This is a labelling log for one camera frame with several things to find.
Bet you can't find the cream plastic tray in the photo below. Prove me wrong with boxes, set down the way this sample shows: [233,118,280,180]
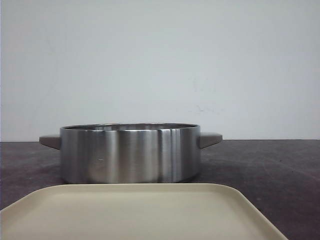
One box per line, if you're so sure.
[0,183,285,240]

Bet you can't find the stainless steel steamer pot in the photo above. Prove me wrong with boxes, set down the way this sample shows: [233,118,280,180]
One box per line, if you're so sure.
[39,123,223,184]

